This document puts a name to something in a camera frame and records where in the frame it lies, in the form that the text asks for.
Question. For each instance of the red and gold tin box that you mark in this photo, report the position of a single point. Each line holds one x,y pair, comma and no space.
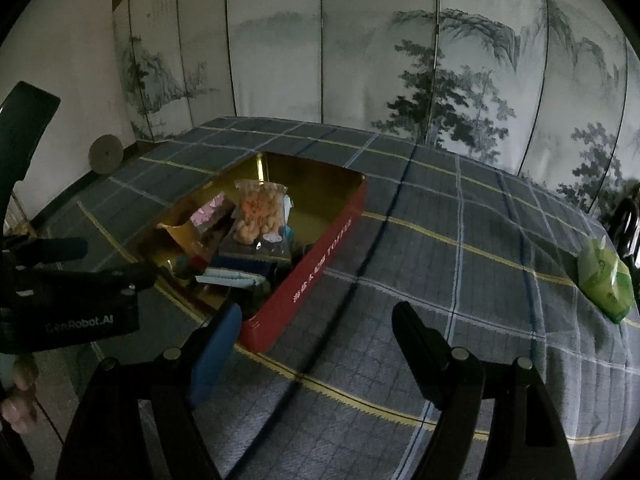
320,270

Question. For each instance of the painted landscape folding screen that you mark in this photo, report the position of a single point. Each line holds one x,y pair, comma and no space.
325,50

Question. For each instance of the clear packet of orange snacks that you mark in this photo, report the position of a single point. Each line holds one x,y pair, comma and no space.
257,210

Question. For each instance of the green tissue pack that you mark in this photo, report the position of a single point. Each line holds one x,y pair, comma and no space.
607,280

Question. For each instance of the round grey wall disc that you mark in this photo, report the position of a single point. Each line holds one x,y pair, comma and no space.
105,154

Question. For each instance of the person's left hand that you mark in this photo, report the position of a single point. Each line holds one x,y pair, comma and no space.
20,400

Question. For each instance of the pink patterned snack packet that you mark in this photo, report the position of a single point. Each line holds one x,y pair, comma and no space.
207,210

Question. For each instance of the dark wooden chair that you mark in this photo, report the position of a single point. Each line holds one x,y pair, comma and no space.
625,230

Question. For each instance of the grey plaid tablecloth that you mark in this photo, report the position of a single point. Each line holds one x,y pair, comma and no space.
450,270

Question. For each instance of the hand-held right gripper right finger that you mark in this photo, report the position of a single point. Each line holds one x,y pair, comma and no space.
420,350

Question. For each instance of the orange snack packet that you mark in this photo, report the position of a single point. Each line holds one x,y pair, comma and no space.
182,237

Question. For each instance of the navy blue snack packet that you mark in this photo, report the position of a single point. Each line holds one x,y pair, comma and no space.
250,262

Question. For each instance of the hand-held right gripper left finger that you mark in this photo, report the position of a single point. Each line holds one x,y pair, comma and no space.
215,355

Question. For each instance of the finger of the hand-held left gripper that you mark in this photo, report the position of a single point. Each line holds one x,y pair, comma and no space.
125,279
60,251

